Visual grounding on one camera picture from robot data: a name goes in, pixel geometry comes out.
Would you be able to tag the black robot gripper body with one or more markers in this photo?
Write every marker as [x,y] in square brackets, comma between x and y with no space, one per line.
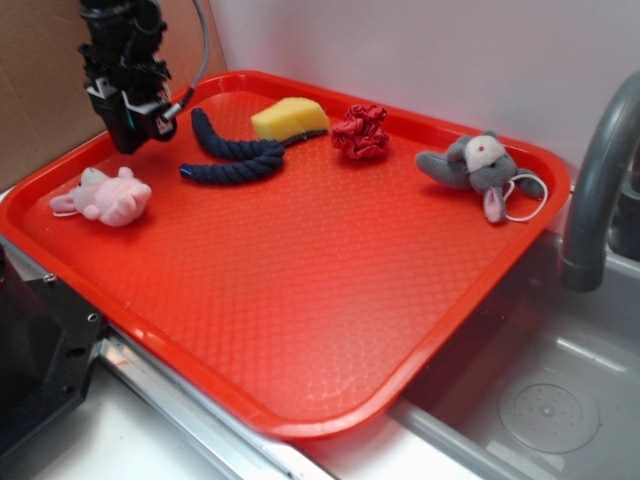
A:
[121,54]

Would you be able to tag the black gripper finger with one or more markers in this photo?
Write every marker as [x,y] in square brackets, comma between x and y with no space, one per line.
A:
[155,123]
[108,103]

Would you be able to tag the brown cardboard panel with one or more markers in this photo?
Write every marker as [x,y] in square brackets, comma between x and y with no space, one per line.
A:
[45,111]

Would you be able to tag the pink plush pig toy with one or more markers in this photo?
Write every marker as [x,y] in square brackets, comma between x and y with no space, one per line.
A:
[114,201]

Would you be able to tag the yellow sponge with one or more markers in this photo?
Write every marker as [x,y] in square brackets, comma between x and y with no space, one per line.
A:
[290,118]

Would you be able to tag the red plastic tray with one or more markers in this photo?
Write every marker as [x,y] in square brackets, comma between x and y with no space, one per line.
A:
[305,303]

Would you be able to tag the red fabric scrunchie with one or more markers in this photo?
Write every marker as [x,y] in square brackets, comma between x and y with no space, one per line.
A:
[360,135]

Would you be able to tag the grey plush mouse toy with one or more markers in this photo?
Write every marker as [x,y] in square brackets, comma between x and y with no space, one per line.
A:
[482,164]

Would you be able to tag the grey toy faucet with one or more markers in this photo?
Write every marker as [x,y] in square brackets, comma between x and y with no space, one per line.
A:
[604,210]

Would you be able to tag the grey toy sink basin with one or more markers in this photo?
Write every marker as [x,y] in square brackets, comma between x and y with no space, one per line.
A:
[539,382]

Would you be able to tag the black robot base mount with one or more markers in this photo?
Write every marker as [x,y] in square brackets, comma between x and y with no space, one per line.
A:
[50,337]

